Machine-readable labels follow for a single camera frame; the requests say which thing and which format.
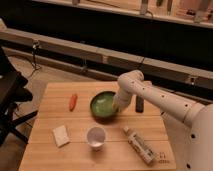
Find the wooden table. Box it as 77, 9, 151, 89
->
19, 82, 176, 171

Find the black chair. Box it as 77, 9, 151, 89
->
0, 46, 37, 146

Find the white plastic bottle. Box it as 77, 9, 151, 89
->
123, 126, 156, 165

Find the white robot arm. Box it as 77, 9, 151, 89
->
114, 70, 213, 171

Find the white paper cup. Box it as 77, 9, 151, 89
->
86, 127, 106, 151

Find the black rectangular remote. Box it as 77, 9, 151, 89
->
135, 96, 144, 113

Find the green ceramic bowl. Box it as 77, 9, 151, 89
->
90, 91, 117, 119

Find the orange carrot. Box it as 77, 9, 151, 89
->
69, 94, 78, 111

